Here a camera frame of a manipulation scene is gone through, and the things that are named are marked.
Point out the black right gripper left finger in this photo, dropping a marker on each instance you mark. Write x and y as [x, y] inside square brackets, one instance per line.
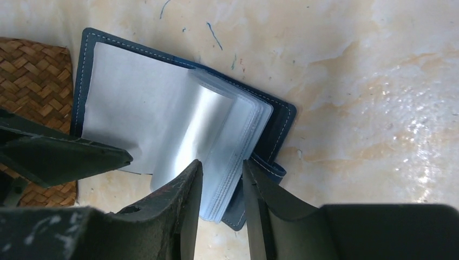
[162, 225]

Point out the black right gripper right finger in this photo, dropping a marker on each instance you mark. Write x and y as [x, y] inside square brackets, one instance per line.
[279, 225]

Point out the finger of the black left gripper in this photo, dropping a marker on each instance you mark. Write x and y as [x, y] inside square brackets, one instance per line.
[49, 157]

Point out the brown woven divided basket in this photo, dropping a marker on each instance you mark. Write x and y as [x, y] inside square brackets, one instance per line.
[36, 82]

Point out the navy blue card holder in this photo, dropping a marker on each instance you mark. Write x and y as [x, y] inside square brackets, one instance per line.
[166, 111]

